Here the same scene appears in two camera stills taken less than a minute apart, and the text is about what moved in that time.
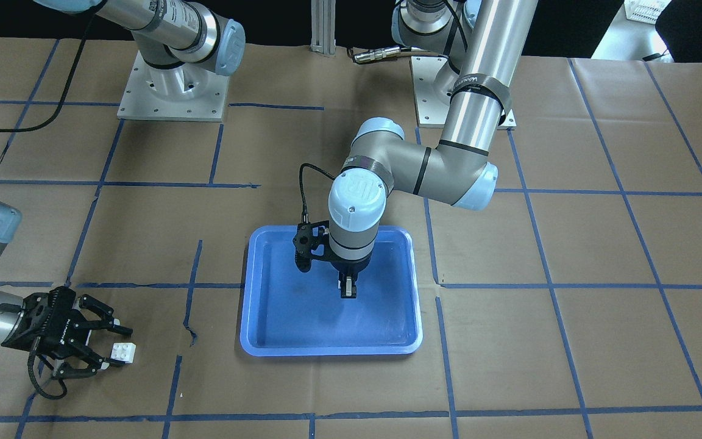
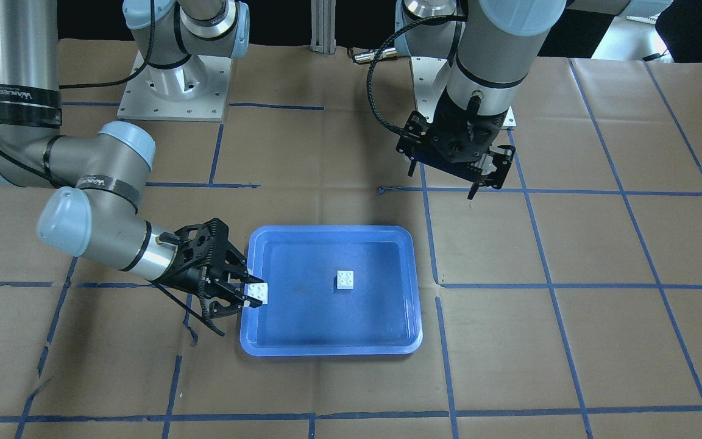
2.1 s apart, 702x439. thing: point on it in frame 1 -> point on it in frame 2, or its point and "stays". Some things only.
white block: x=124 y=352 -> x=259 y=291
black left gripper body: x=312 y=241 -> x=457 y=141
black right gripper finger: x=99 y=363 -> x=217 y=308
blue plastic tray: x=287 y=312 stays
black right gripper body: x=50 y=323 -> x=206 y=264
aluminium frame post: x=323 y=27 stays
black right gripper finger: x=106 y=311 -> x=239 y=272
